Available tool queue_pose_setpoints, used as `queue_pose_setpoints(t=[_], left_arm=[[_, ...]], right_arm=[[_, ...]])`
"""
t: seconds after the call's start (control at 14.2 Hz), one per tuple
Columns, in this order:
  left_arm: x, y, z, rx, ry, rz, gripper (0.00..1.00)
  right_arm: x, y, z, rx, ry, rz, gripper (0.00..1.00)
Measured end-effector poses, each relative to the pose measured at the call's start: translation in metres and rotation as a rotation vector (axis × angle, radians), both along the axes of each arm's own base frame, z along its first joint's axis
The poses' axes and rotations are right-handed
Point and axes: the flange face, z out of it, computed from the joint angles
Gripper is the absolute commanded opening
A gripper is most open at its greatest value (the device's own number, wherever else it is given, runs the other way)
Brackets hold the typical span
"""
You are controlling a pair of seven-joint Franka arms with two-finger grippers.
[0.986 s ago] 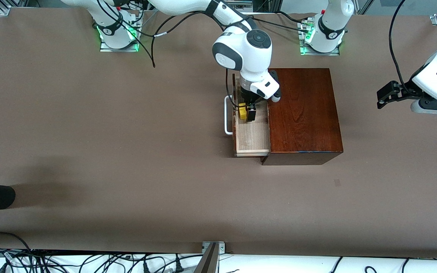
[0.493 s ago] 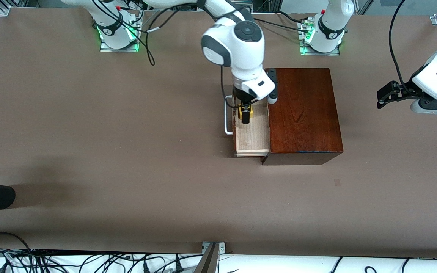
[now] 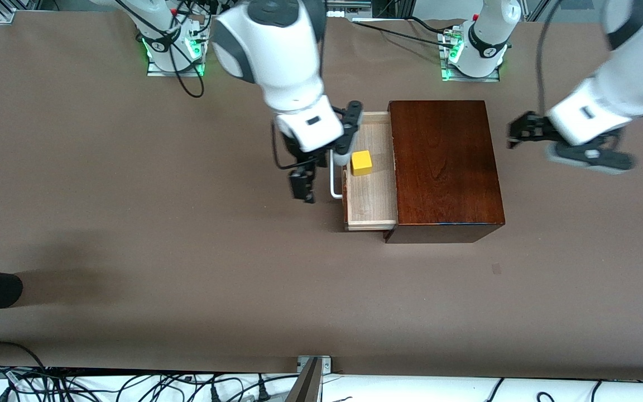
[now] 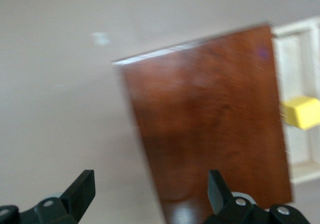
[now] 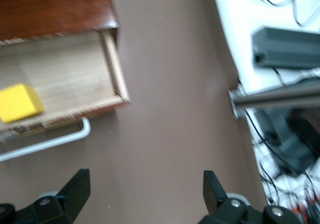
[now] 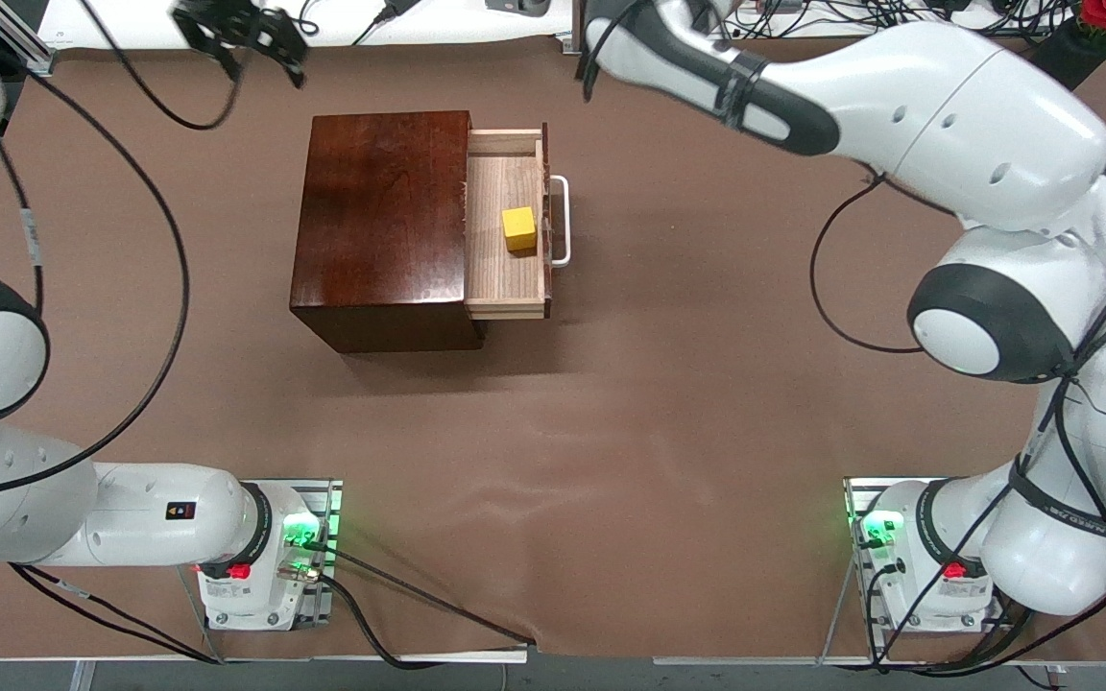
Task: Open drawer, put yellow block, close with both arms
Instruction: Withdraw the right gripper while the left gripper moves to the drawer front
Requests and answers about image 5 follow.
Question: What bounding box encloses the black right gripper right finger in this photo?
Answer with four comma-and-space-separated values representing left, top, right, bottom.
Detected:
199, 170, 301, 224

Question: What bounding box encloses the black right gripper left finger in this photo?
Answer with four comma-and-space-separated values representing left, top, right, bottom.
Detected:
0, 168, 91, 224

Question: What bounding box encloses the yellow cube block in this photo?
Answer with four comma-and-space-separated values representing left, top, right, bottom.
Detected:
0, 83, 45, 124

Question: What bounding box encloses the light wood drawer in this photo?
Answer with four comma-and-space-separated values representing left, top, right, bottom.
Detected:
0, 28, 131, 163

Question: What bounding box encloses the large black power brick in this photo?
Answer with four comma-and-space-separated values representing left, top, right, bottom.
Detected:
257, 76, 320, 177

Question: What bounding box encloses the grey finned power supply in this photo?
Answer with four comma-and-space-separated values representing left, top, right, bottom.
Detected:
250, 25, 320, 70

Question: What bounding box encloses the dark brown wooden cabinet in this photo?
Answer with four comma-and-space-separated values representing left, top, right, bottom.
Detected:
0, 0, 121, 50

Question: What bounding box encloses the aluminium camera post with bracket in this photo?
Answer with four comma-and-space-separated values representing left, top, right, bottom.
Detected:
228, 80, 320, 120

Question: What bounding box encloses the grey flat cable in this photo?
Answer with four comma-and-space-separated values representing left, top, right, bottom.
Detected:
272, 0, 320, 27

